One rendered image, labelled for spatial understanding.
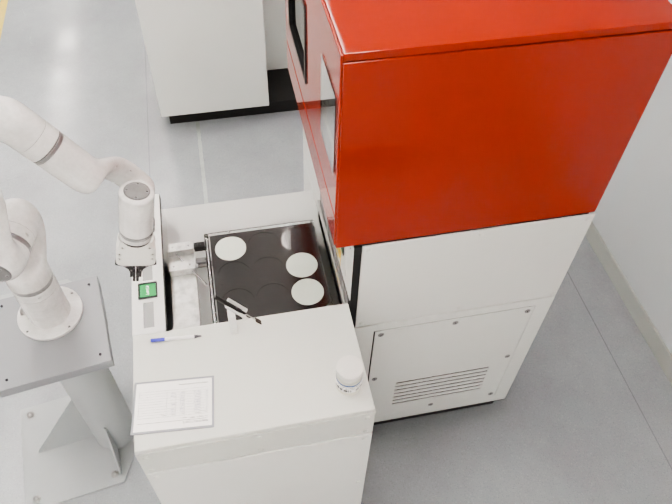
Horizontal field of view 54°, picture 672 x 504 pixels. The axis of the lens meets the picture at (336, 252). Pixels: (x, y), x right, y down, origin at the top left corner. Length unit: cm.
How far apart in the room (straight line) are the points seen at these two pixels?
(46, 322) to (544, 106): 150
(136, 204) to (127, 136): 243
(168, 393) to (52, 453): 118
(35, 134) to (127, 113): 268
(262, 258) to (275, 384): 49
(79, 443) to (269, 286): 120
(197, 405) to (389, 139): 85
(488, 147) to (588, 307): 186
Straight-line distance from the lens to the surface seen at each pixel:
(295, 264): 211
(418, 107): 146
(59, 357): 211
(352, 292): 190
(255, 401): 179
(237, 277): 209
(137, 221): 167
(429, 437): 283
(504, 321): 230
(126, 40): 483
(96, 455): 288
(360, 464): 212
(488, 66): 145
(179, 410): 180
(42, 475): 292
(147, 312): 200
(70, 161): 157
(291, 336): 188
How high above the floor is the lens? 257
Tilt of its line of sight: 51 degrees down
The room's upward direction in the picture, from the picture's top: 2 degrees clockwise
